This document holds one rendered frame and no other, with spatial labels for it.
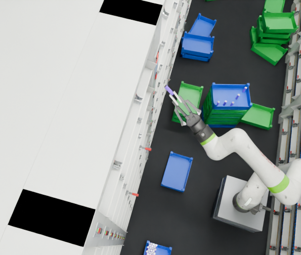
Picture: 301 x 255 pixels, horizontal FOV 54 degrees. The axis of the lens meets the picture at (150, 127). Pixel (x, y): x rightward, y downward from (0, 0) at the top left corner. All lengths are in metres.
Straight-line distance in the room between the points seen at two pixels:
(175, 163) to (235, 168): 0.54
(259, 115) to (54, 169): 2.41
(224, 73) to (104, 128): 2.37
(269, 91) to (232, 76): 0.39
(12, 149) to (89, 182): 0.23
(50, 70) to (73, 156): 0.29
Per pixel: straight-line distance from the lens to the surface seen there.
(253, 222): 2.28
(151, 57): 1.17
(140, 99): 1.15
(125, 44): 0.98
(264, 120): 2.98
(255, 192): 2.06
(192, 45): 3.11
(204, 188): 2.62
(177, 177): 2.60
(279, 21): 3.36
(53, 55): 0.99
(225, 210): 2.24
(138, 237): 2.53
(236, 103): 2.49
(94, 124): 0.85
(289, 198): 1.70
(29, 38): 1.05
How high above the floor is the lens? 2.53
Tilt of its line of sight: 68 degrees down
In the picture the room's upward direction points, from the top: 5 degrees clockwise
